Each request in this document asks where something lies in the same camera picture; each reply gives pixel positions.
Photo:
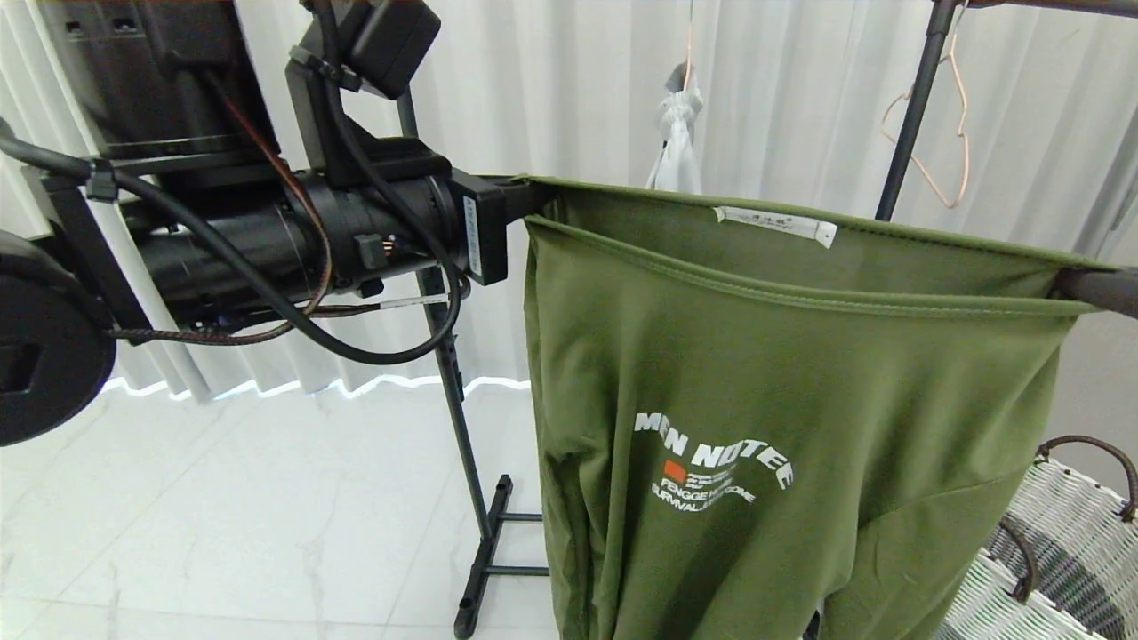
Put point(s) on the pink clothes hanger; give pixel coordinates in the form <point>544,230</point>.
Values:
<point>686,53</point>
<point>966,151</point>

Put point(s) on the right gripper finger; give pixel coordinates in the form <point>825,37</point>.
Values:
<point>1102,292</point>

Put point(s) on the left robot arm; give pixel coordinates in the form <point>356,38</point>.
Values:
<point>133,71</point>

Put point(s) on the black clothes rack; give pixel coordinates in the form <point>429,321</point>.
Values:
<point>916,107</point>

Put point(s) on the white laundry basket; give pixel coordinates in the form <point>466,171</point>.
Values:
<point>1067,533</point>

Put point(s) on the pale grey shorts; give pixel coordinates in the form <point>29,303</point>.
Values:
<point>677,133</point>

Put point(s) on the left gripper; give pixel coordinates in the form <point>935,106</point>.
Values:
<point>484,196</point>

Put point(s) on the green long-sleeved shirt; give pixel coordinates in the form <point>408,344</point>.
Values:
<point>756,356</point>

